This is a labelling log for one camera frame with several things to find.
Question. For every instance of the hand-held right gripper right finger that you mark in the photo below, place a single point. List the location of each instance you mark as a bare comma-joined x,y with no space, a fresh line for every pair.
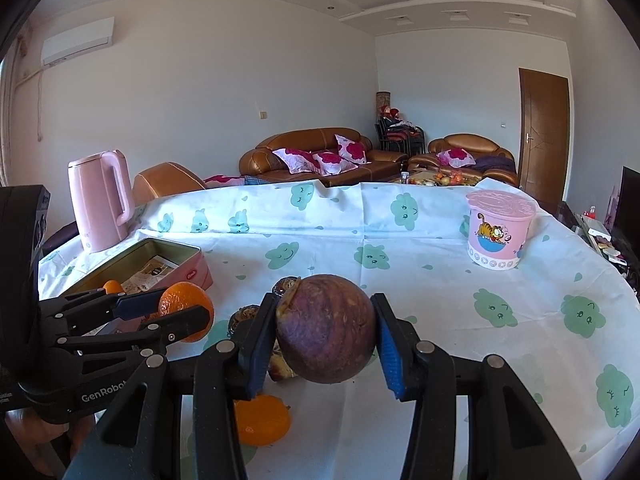
392,360

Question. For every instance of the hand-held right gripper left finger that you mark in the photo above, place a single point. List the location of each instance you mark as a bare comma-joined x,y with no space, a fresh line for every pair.
256,365

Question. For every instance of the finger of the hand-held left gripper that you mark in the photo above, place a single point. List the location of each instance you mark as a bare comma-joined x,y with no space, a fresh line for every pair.
135,302
175,325

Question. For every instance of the brown patterned cube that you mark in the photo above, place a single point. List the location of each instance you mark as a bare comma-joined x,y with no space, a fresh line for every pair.
280,367

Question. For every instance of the brown shiny fruit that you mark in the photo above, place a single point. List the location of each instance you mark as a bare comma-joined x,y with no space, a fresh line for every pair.
242,320
285,286

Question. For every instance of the pink tin box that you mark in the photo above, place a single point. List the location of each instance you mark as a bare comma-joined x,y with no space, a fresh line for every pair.
200,280

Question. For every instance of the purple passion fruit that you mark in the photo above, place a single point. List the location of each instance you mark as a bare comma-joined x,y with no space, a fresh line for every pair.
325,330

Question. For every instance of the person's left hand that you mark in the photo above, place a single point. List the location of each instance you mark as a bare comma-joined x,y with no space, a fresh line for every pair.
35,440

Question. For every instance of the small orange tangerine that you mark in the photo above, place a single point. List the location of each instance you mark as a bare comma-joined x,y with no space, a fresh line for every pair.
113,287

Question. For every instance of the printed paper packet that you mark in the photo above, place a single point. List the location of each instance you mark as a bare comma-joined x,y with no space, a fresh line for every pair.
147,272

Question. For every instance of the white cloud-print tablecloth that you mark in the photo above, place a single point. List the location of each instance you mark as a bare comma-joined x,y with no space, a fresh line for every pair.
450,320

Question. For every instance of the dark purple stool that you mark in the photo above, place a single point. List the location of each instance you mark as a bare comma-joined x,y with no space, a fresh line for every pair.
65,235

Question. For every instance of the pink electric kettle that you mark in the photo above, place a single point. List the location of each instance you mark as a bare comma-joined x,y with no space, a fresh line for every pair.
95,200

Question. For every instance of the white pink flower pillow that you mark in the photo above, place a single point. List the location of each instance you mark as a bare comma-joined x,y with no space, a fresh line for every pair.
332,162
352,150
455,157
222,180
295,160

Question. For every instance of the pink cartoon cup with lid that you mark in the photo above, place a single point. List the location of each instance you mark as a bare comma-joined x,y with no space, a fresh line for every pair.
500,240

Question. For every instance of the coffee table with snacks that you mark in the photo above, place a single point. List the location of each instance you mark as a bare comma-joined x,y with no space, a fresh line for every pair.
435,178

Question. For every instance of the purple blanket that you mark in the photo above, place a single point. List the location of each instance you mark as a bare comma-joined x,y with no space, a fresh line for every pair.
495,162

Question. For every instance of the stacked dark chairs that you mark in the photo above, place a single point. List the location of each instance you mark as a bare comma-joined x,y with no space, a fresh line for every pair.
400,135

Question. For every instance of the brown leather sofa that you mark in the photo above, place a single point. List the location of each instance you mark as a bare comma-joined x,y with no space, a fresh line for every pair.
300,137

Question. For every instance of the pale window curtain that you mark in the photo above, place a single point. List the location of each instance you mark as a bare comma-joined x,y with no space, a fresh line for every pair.
12,110

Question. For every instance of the brown leather armchair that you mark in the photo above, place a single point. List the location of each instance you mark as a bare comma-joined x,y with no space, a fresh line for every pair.
470,141

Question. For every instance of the cluttered television cabinet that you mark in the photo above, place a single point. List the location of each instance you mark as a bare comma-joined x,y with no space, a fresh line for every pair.
595,232

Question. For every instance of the tall patterned vase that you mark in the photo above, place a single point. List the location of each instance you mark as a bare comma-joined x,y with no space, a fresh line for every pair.
383,105

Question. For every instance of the white air conditioner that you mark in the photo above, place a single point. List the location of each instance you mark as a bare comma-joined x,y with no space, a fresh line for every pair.
75,42

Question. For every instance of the brown wooden door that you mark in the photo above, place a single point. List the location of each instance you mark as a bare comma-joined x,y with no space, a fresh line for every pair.
542,135

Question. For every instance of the black television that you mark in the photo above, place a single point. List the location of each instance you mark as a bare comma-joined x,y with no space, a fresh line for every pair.
629,210

